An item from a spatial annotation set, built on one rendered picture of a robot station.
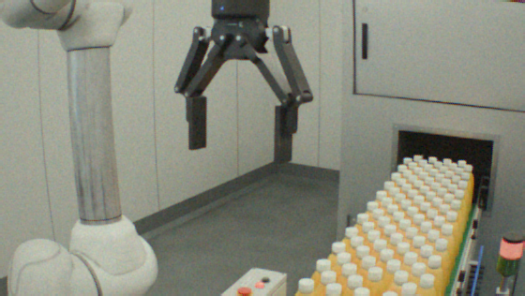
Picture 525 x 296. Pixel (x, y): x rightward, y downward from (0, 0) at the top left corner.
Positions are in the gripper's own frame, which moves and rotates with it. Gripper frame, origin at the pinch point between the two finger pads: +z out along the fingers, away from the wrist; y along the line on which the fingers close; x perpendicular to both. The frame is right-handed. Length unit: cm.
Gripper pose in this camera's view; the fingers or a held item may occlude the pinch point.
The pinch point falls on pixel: (237, 146)
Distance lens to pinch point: 75.1
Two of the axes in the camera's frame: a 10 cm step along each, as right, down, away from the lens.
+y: -8.2, -1.2, 5.5
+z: -0.2, 9.8, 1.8
